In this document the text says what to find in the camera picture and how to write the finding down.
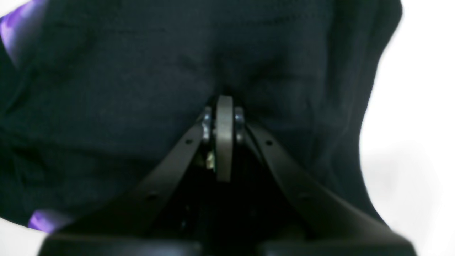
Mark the black T-shirt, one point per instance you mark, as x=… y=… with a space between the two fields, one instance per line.
x=94 y=93

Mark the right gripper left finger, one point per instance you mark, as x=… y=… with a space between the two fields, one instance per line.
x=133 y=212

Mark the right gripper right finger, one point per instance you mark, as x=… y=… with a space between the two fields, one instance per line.
x=331 y=218

